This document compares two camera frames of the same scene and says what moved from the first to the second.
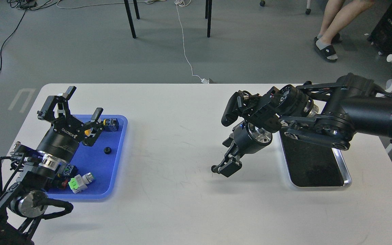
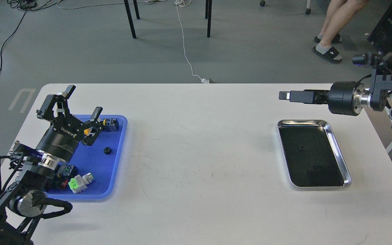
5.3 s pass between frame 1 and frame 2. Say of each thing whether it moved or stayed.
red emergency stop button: stayed
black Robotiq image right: moved
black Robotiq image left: stayed
